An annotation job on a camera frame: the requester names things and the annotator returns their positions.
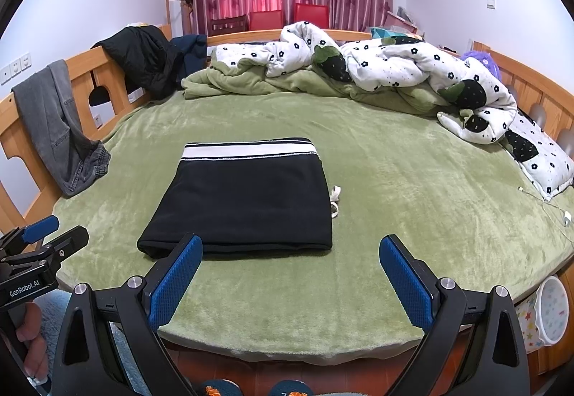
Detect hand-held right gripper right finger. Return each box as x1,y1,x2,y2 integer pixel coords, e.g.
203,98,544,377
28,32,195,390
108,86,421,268
379,234,530,396

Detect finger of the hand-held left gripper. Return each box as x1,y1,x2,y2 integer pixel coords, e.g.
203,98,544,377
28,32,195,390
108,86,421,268
0,215,60,254
33,225,90,266

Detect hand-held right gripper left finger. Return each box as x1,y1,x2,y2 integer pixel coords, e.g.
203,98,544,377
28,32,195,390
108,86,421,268
51,233,204,396

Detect black pants with white stripe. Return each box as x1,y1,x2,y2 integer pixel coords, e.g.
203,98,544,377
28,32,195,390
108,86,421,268
137,136,342,261

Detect person's left hand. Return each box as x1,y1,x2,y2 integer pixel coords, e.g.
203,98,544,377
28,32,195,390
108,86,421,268
17,301,51,385

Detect green fleece bed cover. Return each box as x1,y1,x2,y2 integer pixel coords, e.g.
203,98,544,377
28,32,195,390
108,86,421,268
54,86,574,363

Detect grey jeans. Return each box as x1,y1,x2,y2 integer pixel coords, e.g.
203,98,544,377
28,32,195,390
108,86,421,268
12,59,112,198

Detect dark patterned slipper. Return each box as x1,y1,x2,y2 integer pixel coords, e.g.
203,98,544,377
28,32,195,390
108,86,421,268
269,379,315,396
199,379,243,396

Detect white star-patterned basin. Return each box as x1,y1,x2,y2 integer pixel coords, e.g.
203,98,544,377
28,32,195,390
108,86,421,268
535,276,570,345

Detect white floral pillow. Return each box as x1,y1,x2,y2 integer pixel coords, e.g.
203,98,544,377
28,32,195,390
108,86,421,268
502,113,574,198

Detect black jacket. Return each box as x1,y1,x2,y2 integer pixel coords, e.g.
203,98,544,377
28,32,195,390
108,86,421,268
92,25,184,101

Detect crumpled green fleece blanket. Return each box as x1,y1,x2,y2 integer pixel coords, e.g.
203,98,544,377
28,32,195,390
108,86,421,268
182,57,449,116

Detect white floral quilt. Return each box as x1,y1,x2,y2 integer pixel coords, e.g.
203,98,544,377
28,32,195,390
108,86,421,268
211,21,519,146

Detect navy blue garment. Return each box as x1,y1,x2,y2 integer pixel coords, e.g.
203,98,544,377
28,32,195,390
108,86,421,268
170,34,209,83

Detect purple plush toy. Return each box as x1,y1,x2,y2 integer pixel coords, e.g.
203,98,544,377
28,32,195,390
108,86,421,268
462,48,501,78

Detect wooden coat rack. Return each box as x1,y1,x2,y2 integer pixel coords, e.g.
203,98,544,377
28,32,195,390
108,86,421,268
164,0,198,38

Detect pinkish storage box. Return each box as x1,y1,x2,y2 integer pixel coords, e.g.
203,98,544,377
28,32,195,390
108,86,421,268
385,8,425,38

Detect dark wooden chair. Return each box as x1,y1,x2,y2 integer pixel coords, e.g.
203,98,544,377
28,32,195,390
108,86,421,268
208,15,249,37

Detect red chair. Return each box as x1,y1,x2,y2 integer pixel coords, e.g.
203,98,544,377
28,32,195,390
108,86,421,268
293,3,331,29
249,10,284,31

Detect wooden bed frame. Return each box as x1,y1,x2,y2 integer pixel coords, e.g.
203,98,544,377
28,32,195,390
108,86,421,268
0,23,574,379

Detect white charger cable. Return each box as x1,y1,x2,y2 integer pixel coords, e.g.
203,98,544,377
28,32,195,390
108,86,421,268
517,185,574,229

